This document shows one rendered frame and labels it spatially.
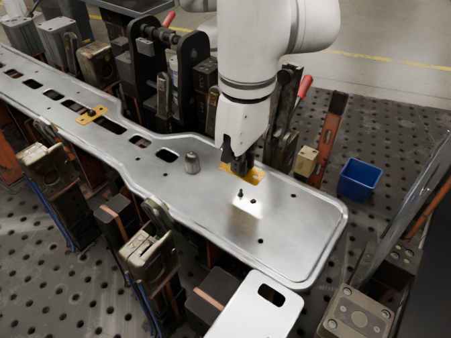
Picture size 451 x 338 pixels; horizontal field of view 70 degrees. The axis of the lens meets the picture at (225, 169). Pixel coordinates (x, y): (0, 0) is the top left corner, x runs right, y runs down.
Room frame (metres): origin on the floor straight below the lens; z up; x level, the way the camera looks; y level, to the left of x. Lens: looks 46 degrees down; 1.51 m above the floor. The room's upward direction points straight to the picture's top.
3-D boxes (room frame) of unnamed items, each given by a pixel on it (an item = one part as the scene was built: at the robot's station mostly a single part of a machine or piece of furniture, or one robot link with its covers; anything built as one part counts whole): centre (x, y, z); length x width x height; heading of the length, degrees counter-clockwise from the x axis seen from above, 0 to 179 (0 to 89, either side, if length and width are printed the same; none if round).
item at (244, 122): (0.42, -0.03, 1.20); 0.10 x 0.07 x 0.11; 145
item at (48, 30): (1.02, 0.52, 0.90); 0.13 x 0.10 x 0.41; 145
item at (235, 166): (0.40, -0.02, 1.11); 0.03 x 0.03 x 0.07; 55
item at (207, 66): (0.74, 0.04, 0.91); 0.07 x 0.05 x 0.42; 145
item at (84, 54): (0.91, 0.39, 0.89); 0.13 x 0.11 x 0.38; 145
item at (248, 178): (0.42, -0.03, 1.08); 0.08 x 0.04 x 0.01; 55
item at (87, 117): (0.69, 0.35, 1.01); 0.08 x 0.04 x 0.01; 145
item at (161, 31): (0.80, 0.15, 0.94); 0.18 x 0.13 x 0.49; 55
